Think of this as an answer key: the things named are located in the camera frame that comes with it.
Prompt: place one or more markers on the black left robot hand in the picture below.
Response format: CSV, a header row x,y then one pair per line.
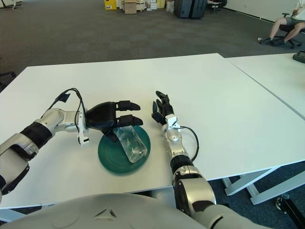
x,y
102,117

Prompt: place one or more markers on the dark grey suitcase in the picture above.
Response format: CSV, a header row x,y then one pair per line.
x,y
182,7

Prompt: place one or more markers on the grey robot torso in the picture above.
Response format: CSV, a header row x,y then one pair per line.
x,y
107,214

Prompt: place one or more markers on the clear plastic bag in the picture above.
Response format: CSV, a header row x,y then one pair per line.
x,y
169,6

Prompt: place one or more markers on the seated person in shorts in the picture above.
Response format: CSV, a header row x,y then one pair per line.
x,y
276,26

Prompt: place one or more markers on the distant white desk legs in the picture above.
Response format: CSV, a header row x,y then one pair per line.
x,y
13,3

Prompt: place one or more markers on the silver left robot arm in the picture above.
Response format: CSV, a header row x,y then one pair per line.
x,y
19,152

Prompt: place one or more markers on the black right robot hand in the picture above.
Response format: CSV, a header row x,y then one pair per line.
x,y
164,109

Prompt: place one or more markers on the white table frame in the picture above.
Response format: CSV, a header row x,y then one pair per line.
x,y
262,192

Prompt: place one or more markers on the green round plate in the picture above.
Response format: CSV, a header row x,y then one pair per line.
x,y
112,157

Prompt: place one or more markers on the clear plastic water bottle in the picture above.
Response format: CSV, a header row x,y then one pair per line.
x,y
133,148

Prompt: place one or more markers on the yellow box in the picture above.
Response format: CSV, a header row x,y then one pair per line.
x,y
110,4

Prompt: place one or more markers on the black swivel chair under person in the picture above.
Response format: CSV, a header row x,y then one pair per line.
x,y
284,28

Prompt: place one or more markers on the distant black office chair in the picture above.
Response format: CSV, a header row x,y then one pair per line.
x,y
216,4

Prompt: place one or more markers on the black suitcase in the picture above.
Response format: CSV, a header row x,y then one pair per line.
x,y
199,8

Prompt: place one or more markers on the black case on table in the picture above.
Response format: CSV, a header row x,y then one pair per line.
x,y
299,56

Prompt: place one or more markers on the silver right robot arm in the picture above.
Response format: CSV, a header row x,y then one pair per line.
x,y
176,143

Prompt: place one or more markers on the brown cardboard box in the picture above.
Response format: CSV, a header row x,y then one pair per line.
x,y
129,6

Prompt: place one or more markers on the black wheeled stand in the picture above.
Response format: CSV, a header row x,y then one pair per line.
x,y
290,212

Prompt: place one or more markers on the stacked white cartons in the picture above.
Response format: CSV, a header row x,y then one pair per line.
x,y
150,4

